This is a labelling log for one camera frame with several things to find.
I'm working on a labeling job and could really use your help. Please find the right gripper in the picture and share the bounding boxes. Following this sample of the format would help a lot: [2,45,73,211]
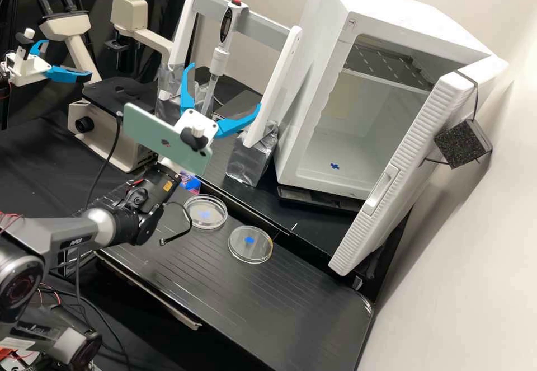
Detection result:
[173,62,262,141]

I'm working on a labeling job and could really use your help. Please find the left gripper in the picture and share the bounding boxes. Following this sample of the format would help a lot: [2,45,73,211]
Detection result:
[6,38,94,87]

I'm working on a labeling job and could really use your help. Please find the pipette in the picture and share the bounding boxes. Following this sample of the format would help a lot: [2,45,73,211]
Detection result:
[202,0,250,116]

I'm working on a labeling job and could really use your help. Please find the white pipette stand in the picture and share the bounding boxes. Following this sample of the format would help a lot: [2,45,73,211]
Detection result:
[155,0,304,187]

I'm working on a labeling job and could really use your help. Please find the cream microscope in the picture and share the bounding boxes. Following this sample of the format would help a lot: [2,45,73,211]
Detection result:
[37,0,177,175]

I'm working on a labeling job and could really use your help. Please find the petri dish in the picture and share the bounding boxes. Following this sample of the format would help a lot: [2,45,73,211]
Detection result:
[183,194,229,232]

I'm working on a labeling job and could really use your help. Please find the black tray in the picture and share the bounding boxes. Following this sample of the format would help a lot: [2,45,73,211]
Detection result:
[276,184,368,215]

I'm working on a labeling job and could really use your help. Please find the white incubator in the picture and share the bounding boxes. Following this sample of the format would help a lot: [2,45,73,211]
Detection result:
[272,0,492,202]

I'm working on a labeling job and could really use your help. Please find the petri dish lid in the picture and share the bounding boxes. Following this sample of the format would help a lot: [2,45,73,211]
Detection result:
[228,224,275,265]

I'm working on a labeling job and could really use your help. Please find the incubator door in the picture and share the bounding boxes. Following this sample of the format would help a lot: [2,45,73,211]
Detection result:
[328,54,512,278]

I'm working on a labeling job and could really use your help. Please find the right wrist camera phone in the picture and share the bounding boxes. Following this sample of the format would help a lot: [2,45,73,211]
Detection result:
[121,102,214,177]

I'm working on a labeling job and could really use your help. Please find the black cable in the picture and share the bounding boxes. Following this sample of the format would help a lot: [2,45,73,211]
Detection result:
[85,110,125,210]
[159,201,195,248]

